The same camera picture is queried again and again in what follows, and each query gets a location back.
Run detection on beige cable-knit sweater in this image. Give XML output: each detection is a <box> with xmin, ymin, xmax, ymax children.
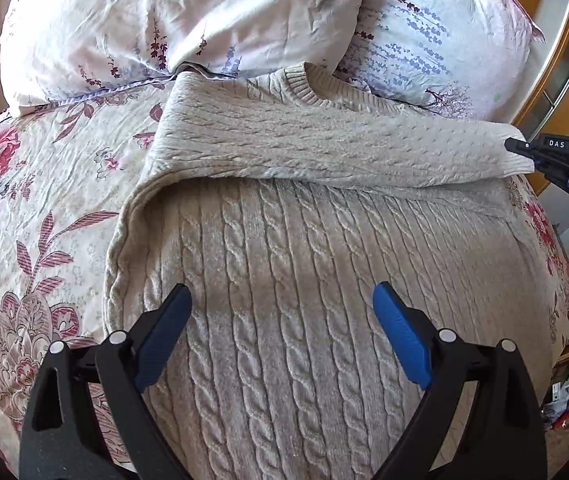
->
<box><xmin>103</xmin><ymin>64</ymin><xmax>553</xmax><ymax>479</ymax></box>

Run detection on floral bed quilt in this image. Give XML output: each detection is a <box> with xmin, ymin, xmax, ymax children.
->
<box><xmin>0</xmin><ymin>84</ymin><xmax>172</xmax><ymax>471</ymax></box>

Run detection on blue lavender-print pillow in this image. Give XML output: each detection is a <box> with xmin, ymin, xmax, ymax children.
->
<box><xmin>335</xmin><ymin>0</ymin><xmax>543</xmax><ymax>122</ymax></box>

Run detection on white lavender-print pillow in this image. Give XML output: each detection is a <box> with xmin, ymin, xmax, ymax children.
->
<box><xmin>0</xmin><ymin>0</ymin><xmax>361</xmax><ymax>114</ymax></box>

